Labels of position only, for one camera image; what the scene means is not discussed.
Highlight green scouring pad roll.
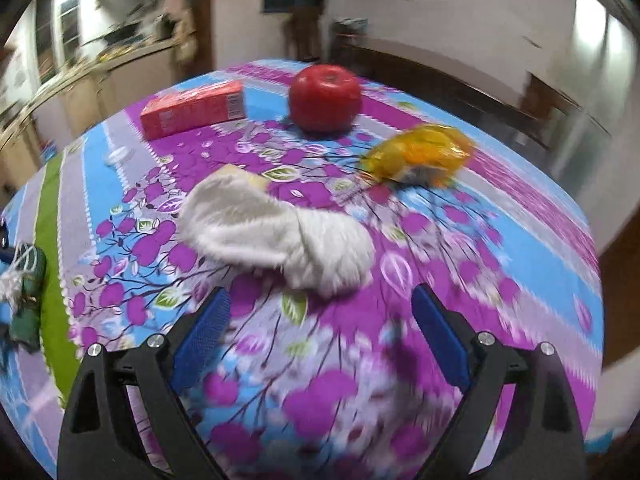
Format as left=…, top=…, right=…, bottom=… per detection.
left=9, top=243, right=47, bottom=353

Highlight white knitted cloth ball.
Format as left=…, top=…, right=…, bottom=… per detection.
left=177, top=174, right=375, bottom=298

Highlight white bottle cap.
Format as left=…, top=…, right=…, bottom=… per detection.
left=104, top=146, right=131, bottom=167

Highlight yellow crumpled wrapper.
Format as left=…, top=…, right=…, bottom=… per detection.
left=359, top=124, right=475, bottom=188

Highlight frosted glass door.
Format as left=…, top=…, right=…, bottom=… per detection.
left=550, top=0, right=638, bottom=195

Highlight wooden chair right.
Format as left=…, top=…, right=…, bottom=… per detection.
left=516, top=73, right=611, bottom=172

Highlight wooden chair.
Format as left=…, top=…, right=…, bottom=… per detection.
left=283, top=6, right=322, bottom=63
left=516, top=73, right=611, bottom=172

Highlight colourful floral tablecloth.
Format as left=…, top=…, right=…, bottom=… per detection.
left=1, top=60, right=603, bottom=479

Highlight kitchen counter cabinets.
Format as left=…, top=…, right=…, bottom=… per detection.
left=1, top=40, right=179, bottom=194

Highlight pink cardboard box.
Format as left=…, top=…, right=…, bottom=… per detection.
left=140, top=80, right=246, bottom=141

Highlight red apple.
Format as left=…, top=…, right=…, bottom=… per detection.
left=288, top=64, right=362, bottom=136

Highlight dark round wooden table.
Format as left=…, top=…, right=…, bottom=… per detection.
left=329, top=44, right=549, bottom=153

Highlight hanging pink towel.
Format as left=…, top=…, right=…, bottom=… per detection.
left=163, top=0, right=198, bottom=65

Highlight box of clutter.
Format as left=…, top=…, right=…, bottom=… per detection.
left=330, top=18, right=369, bottom=47

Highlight wooden chair left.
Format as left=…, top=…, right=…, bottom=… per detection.
left=283, top=6, right=322, bottom=63

